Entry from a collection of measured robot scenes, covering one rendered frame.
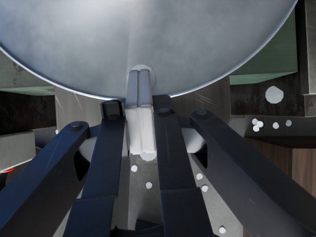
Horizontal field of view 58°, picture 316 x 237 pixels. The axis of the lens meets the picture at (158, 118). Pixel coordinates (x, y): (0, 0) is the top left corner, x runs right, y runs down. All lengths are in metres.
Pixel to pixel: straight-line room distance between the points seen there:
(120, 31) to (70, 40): 0.04
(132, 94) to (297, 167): 0.62
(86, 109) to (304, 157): 0.60
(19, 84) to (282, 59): 0.33
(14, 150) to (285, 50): 0.41
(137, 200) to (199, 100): 0.85
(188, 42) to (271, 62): 0.18
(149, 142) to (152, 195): 0.89
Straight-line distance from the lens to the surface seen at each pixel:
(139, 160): 0.86
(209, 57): 0.23
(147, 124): 0.15
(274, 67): 0.40
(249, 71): 0.39
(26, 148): 0.51
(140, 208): 1.06
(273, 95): 0.39
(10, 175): 1.14
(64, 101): 0.24
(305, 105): 0.44
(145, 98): 0.16
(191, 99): 0.23
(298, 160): 0.75
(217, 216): 1.10
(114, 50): 0.23
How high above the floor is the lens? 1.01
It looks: 88 degrees down
